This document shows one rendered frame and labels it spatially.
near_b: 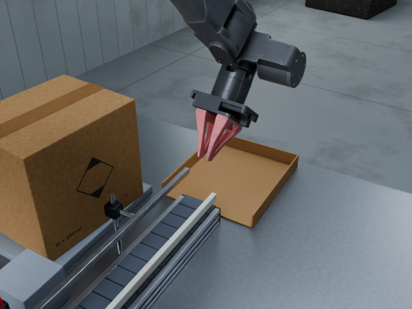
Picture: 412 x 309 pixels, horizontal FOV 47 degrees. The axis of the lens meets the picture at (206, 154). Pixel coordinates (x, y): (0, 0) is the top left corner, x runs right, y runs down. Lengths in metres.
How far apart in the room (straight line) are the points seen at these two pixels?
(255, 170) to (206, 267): 0.38
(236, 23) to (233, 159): 0.72
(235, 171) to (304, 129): 1.95
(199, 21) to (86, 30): 3.43
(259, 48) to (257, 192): 0.59
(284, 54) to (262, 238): 0.53
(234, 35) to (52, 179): 0.48
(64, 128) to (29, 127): 0.07
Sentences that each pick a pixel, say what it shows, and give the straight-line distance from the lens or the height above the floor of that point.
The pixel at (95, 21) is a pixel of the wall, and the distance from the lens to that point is 4.15.
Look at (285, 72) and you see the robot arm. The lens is 0.74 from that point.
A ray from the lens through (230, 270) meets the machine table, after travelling 1.05.
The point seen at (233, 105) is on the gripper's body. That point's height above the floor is 1.26.
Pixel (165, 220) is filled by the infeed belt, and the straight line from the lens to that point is 1.10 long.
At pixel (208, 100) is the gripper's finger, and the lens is 0.76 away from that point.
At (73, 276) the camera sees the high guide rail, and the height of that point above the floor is 0.96.
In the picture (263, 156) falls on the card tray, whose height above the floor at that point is 0.83.
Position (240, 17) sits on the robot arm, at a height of 1.39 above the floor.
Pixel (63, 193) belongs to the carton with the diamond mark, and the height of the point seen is 1.00.
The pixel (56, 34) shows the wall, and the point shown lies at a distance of 3.89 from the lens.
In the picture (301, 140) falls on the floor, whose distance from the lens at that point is 3.13.
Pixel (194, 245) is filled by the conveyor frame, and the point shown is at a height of 0.86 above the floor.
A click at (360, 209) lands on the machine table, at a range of 1.26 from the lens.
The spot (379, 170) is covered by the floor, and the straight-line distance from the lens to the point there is 2.96.
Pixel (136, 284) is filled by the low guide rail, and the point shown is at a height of 0.91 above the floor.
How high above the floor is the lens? 1.60
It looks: 33 degrees down
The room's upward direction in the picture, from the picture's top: straight up
